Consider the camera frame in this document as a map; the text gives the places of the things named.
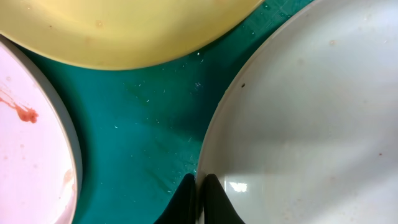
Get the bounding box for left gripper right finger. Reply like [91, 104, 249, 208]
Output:
[203, 174, 244, 224]

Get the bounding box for yellow-green plate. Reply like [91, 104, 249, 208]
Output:
[1, 0, 261, 70]

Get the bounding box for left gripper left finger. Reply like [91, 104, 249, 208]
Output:
[154, 174, 197, 224]

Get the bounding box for white plate with orange stain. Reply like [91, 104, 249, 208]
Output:
[197, 0, 397, 223]

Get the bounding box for white plate with red stain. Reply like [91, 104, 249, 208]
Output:
[1, 37, 83, 224]

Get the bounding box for teal plastic tray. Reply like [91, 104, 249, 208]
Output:
[26, 0, 310, 224]

